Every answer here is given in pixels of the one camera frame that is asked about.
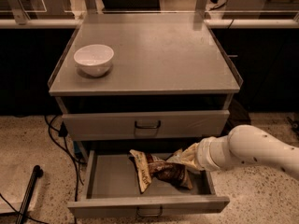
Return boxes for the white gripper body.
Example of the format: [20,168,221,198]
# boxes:
[195,137,220,171]

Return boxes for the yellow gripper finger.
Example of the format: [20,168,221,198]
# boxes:
[181,143,199,170]

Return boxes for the brown chip bag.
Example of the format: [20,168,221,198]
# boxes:
[130,149,192,193]

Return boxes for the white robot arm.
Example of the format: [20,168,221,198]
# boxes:
[180,125,299,180]

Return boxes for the grey top drawer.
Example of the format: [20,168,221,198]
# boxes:
[63,110,229,141]

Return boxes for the grey open middle drawer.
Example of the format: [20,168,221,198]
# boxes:
[67,150,229,218]

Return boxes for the black backpack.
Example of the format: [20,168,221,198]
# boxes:
[221,99,251,135]

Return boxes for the grey metal cabinet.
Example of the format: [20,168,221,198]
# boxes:
[49,13,242,156]

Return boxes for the white ceramic bowl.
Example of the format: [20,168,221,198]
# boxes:
[74,44,114,77]

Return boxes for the black rod on floor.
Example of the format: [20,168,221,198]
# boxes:
[16,165,43,224]

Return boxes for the white paper sheet on floor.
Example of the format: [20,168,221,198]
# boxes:
[0,164,39,215]

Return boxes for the black floor cable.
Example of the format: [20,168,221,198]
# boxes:
[43,114,87,224]

